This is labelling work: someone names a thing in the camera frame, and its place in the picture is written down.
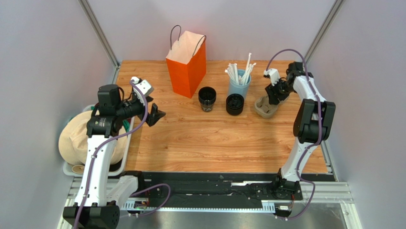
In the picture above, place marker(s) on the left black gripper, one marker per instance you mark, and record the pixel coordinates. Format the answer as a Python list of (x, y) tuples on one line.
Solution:
[(154, 115)]

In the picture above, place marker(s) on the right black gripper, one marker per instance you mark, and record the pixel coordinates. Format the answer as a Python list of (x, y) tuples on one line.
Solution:
[(273, 91)]

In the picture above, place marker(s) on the pulp cup carrier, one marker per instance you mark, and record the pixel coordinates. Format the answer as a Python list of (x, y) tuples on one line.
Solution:
[(266, 110)]

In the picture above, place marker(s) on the orange paper bag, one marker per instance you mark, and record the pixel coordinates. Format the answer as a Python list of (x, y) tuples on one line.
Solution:
[(186, 61)]

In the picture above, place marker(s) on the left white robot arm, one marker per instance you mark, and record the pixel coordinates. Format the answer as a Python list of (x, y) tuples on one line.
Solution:
[(112, 118)]

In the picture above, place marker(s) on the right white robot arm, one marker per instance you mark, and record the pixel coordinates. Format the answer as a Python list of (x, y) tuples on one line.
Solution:
[(312, 125)]

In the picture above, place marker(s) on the black lid stack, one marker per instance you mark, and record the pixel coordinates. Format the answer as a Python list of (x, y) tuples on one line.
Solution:
[(234, 104)]

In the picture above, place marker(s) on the light blue straw holder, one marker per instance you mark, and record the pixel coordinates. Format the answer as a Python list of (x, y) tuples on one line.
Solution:
[(233, 88)]

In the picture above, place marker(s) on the beige hat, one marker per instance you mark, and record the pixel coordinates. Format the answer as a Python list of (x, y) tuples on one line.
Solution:
[(73, 146)]

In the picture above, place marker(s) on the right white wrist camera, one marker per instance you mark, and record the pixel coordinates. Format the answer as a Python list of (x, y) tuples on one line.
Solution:
[(273, 75)]

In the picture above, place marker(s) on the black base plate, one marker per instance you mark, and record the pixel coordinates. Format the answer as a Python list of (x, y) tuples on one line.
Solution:
[(211, 190)]

